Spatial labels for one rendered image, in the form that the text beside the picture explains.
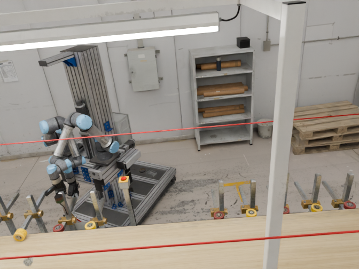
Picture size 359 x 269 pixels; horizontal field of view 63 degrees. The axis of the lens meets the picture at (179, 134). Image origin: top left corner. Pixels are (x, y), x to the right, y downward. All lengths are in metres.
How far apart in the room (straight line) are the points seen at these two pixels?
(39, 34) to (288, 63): 1.13
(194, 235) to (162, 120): 3.06
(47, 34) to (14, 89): 3.72
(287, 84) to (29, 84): 4.54
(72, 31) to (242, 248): 1.66
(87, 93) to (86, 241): 1.36
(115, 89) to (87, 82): 1.97
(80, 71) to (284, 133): 2.22
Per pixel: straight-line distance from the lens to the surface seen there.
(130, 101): 4.89
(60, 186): 2.62
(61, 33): 1.56
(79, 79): 2.96
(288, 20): 0.90
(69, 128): 2.64
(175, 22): 1.46
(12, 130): 5.59
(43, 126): 2.79
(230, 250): 2.16
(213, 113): 4.71
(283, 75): 0.93
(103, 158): 2.94
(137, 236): 2.30
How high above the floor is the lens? 2.55
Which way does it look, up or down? 28 degrees down
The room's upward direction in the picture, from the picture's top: 6 degrees counter-clockwise
